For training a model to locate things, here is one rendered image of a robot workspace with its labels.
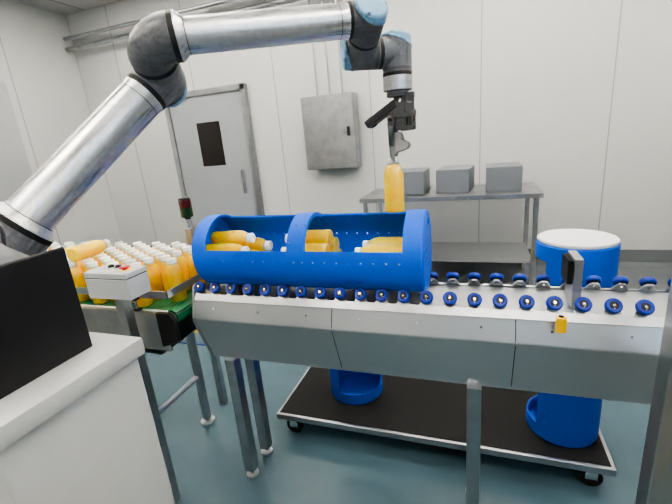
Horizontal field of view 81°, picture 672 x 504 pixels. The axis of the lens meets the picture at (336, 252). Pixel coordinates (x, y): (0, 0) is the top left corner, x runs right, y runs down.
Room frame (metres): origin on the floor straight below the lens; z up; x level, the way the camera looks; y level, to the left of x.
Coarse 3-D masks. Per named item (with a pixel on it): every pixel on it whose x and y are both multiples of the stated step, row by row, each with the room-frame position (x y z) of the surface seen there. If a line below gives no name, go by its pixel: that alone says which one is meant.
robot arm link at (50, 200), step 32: (128, 96) 1.09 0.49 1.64; (160, 96) 1.13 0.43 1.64; (96, 128) 1.04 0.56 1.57; (128, 128) 1.08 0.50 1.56; (64, 160) 0.99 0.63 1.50; (96, 160) 1.02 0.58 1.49; (32, 192) 0.94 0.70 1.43; (64, 192) 0.97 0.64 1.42; (0, 224) 0.88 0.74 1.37; (32, 224) 0.92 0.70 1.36
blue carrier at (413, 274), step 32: (224, 224) 1.66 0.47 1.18; (256, 224) 1.64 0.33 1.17; (288, 224) 1.59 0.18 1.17; (320, 224) 1.54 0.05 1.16; (352, 224) 1.50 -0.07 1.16; (384, 224) 1.46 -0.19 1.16; (416, 224) 1.22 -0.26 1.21; (192, 256) 1.45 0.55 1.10; (224, 256) 1.40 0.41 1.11; (256, 256) 1.36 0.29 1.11; (288, 256) 1.31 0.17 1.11; (320, 256) 1.27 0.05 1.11; (352, 256) 1.23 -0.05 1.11; (384, 256) 1.20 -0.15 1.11; (416, 256) 1.16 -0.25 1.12; (352, 288) 1.30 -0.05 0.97; (384, 288) 1.25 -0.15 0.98; (416, 288) 1.20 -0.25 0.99
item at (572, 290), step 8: (568, 256) 1.15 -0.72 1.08; (576, 256) 1.12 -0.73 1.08; (568, 264) 1.11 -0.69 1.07; (576, 264) 1.09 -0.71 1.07; (568, 272) 1.11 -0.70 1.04; (576, 272) 1.09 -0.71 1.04; (568, 280) 1.11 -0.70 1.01; (576, 280) 1.09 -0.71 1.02; (568, 288) 1.14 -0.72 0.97; (576, 288) 1.09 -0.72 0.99; (568, 296) 1.13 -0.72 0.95; (576, 296) 1.09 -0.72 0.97
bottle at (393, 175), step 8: (392, 168) 1.30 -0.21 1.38; (400, 168) 1.30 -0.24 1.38; (384, 176) 1.31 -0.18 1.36; (392, 176) 1.29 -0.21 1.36; (400, 176) 1.29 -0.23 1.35; (384, 184) 1.31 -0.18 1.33; (392, 184) 1.29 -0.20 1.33; (400, 184) 1.29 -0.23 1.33; (384, 192) 1.31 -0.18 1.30; (392, 192) 1.28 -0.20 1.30; (400, 192) 1.28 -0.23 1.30; (392, 200) 1.28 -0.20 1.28; (400, 200) 1.28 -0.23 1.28; (392, 208) 1.28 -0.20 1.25; (400, 208) 1.28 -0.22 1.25
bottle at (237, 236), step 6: (216, 234) 1.56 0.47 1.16; (222, 234) 1.54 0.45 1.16; (228, 234) 1.53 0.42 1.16; (234, 234) 1.52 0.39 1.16; (240, 234) 1.52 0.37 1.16; (246, 234) 1.52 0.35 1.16; (216, 240) 1.54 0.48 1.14; (222, 240) 1.53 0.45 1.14; (228, 240) 1.52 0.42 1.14; (234, 240) 1.51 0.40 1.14; (240, 240) 1.51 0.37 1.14; (246, 240) 1.51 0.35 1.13
